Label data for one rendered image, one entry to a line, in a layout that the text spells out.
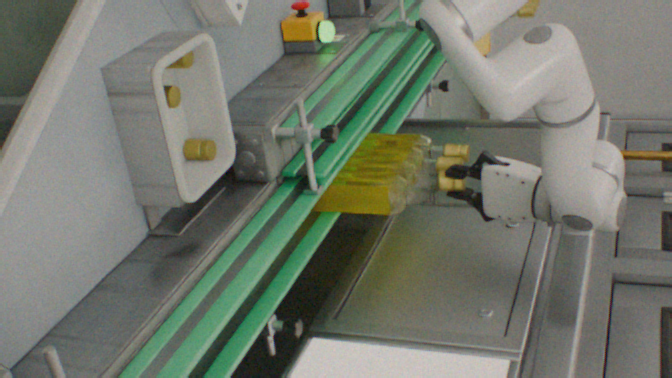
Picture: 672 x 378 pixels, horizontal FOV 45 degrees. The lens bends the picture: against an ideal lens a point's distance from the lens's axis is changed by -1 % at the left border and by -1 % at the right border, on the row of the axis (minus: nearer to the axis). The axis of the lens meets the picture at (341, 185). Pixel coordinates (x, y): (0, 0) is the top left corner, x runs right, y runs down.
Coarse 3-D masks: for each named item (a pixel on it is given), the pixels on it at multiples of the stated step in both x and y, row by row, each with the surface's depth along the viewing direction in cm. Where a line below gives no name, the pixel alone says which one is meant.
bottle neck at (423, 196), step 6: (408, 192) 140; (414, 192) 139; (420, 192) 139; (426, 192) 139; (432, 192) 138; (438, 192) 140; (408, 198) 140; (414, 198) 139; (420, 198) 139; (426, 198) 139; (432, 198) 138; (420, 204) 140; (426, 204) 139; (432, 204) 139
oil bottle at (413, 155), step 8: (360, 152) 153; (368, 152) 152; (376, 152) 152; (384, 152) 151; (392, 152) 151; (400, 152) 150; (408, 152) 150; (416, 152) 150; (408, 160) 148; (416, 160) 148; (416, 168) 149
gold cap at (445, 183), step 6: (444, 174) 143; (438, 180) 143; (444, 180) 143; (450, 180) 142; (456, 180) 142; (462, 180) 142; (438, 186) 143; (444, 186) 143; (450, 186) 142; (456, 186) 142; (462, 186) 142
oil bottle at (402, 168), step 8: (352, 160) 150; (360, 160) 150; (368, 160) 149; (376, 160) 149; (384, 160) 149; (392, 160) 148; (400, 160) 147; (344, 168) 148; (352, 168) 147; (360, 168) 147; (368, 168) 146; (376, 168) 146; (384, 168) 146; (392, 168) 145; (400, 168) 145; (408, 168) 145; (408, 176) 144
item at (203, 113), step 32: (160, 64) 113; (192, 64) 128; (160, 96) 113; (192, 96) 131; (224, 96) 130; (192, 128) 134; (224, 128) 132; (192, 160) 133; (224, 160) 133; (192, 192) 123
